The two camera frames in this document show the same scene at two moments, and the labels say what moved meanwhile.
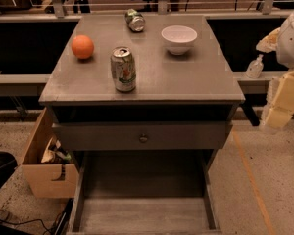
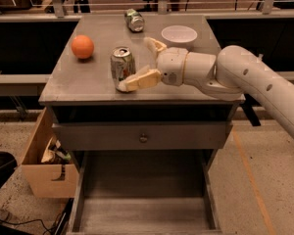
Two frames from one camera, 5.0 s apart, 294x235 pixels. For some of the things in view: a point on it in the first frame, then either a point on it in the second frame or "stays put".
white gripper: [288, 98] -> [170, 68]
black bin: [2, 165] stays put
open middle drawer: [145, 193] stays put
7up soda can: [123, 70] stays put
